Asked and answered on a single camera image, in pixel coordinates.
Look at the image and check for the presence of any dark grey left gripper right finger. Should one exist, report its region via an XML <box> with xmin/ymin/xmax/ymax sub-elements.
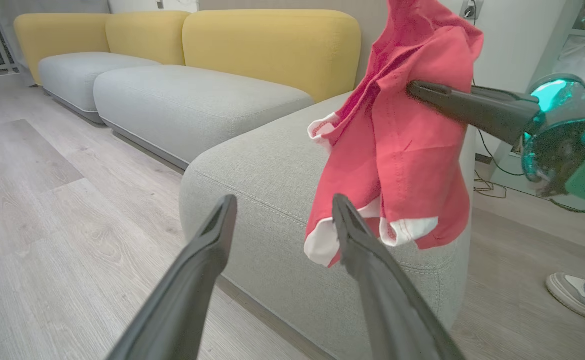
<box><xmin>331</xmin><ymin>193</ymin><xmax>467</xmax><ymax>360</ymax></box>

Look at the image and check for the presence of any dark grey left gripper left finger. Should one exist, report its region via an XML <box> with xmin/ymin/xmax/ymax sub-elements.
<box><xmin>106</xmin><ymin>194</ymin><xmax>238</xmax><ymax>360</ymax></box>

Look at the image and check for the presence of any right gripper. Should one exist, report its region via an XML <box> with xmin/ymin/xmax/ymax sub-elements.
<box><xmin>406</xmin><ymin>72</ymin><xmax>585</xmax><ymax>200</ymax></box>

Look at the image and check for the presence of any red and white jersey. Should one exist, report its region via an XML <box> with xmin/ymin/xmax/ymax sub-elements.
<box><xmin>303</xmin><ymin>0</ymin><xmax>485</xmax><ymax>268</ymax></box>

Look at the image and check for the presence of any grey sofa middle seat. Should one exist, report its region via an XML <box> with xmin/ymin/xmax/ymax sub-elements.
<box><xmin>93</xmin><ymin>65</ymin><xmax>315</xmax><ymax>171</ymax></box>

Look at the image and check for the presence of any grey sofa corner seat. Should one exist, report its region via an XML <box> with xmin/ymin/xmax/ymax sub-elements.
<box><xmin>38</xmin><ymin>52</ymin><xmax>162</xmax><ymax>125</ymax></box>

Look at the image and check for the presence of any white shelf unit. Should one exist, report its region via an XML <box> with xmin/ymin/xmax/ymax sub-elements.
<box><xmin>490</xmin><ymin>0</ymin><xmax>585</xmax><ymax>221</ymax></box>

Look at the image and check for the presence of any grey fabric sofa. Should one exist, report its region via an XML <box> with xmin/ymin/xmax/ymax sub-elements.
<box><xmin>179</xmin><ymin>91</ymin><xmax>476</xmax><ymax>360</ymax></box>

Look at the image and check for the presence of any grey and white sneaker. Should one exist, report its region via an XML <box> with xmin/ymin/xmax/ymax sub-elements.
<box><xmin>545</xmin><ymin>272</ymin><xmax>585</xmax><ymax>329</ymax></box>

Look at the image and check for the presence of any wide yellow sofa backrest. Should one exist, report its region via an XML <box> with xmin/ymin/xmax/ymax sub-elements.
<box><xmin>182</xmin><ymin>9</ymin><xmax>362</xmax><ymax>103</ymax></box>

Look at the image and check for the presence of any narrow yellow sofa backrest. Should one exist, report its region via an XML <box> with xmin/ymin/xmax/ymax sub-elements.
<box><xmin>105</xmin><ymin>11</ymin><xmax>192</xmax><ymax>66</ymax></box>

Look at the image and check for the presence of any long yellow sofa backrest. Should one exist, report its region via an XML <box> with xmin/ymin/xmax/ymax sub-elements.
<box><xmin>14</xmin><ymin>13</ymin><xmax>112</xmax><ymax>86</ymax></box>

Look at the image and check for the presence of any black power cable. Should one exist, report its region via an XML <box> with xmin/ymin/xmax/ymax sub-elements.
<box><xmin>471</xmin><ymin>75</ymin><xmax>526</xmax><ymax>177</ymax></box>

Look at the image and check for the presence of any wall power socket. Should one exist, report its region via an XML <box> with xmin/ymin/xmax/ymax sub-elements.
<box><xmin>460</xmin><ymin>0</ymin><xmax>484</xmax><ymax>21</ymax></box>

